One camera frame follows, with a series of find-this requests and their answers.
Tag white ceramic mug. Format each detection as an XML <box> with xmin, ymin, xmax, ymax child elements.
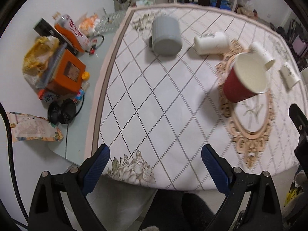
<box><xmin>194</xmin><ymin>32</ymin><xmax>229</xmax><ymax>55</ymax></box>

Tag printed diamond pattern tablecloth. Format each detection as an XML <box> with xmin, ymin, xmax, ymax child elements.
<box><xmin>84</xmin><ymin>2</ymin><xmax>306</xmax><ymax>191</ymax></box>

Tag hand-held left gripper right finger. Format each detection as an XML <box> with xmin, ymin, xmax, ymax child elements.
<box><xmin>201</xmin><ymin>145</ymin><xmax>282</xmax><ymax>231</ymax></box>

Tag printed paper bag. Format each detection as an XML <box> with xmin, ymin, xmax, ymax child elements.
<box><xmin>6</xmin><ymin>111</ymin><xmax>64</xmax><ymax>143</ymax></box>

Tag clear glass jar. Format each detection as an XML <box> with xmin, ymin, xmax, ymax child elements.
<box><xmin>97</xmin><ymin>10</ymin><xmax>127</xmax><ymax>33</ymax></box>

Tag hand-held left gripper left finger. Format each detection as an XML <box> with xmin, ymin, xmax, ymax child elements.
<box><xmin>28</xmin><ymin>144</ymin><xmax>111</xmax><ymax>231</ymax></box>

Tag black headphones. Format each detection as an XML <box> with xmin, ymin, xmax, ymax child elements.
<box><xmin>47</xmin><ymin>99</ymin><xmax>78</xmax><ymax>125</ymax></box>

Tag bottle with red white label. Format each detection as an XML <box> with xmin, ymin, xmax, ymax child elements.
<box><xmin>52</xmin><ymin>12</ymin><xmax>90</xmax><ymax>52</ymax></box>

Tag black box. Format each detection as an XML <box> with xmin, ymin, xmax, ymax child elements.
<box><xmin>33</xmin><ymin>18</ymin><xmax>57</xmax><ymax>37</ymax></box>

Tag orange box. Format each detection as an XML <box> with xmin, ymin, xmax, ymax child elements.
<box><xmin>46</xmin><ymin>49</ymin><xmax>86</xmax><ymax>94</ymax></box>

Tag black cable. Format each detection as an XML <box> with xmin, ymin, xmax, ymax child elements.
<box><xmin>0</xmin><ymin>103</ymin><xmax>29</xmax><ymax>229</ymax></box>

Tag person's black trousers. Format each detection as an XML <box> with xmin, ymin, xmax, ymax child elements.
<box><xmin>139</xmin><ymin>189</ymin><xmax>217</xmax><ymax>231</ymax></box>

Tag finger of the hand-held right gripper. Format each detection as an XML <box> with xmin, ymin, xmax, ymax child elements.
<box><xmin>288</xmin><ymin>104</ymin><xmax>308</xmax><ymax>137</ymax></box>

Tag tall white paper cup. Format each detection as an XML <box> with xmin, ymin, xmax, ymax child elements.
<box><xmin>249</xmin><ymin>42</ymin><xmax>276</xmax><ymax>70</ymax></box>

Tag blue and red small packet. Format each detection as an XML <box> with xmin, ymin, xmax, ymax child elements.
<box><xmin>38</xmin><ymin>89</ymin><xmax>60</xmax><ymax>108</ymax></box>

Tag small bottle with yellow cap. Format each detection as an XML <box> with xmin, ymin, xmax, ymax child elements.
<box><xmin>80</xmin><ymin>72</ymin><xmax>90</xmax><ymax>89</ymax></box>

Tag small white paper cup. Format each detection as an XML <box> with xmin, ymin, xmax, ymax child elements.
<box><xmin>279</xmin><ymin>62</ymin><xmax>301</xmax><ymax>89</ymax></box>

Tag orange snack packet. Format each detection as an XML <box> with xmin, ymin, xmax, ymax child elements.
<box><xmin>78</xmin><ymin>13</ymin><xmax>100</xmax><ymax>35</ymax></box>

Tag yellow plastic bag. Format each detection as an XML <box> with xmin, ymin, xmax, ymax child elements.
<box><xmin>22</xmin><ymin>36</ymin><xmax>60</xmax><ymax>87</ymax></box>

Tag grey cup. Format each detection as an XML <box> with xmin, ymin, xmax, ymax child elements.
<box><xmin>148</xmin><ymin>16</ymin><xmax>182</xmax><ymax>56</ymax></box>

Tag yellow toy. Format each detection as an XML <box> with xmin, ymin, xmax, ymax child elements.
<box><xmin>284</xmin><ymin>183</ymin><xmax>304</xmax><ymax>207</ymax></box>

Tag red paper cup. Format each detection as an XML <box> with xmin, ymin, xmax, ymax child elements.
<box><xmin>223</xmin><ymin>52</ymin><xmax>269</xmax><ymax>103</ymax></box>

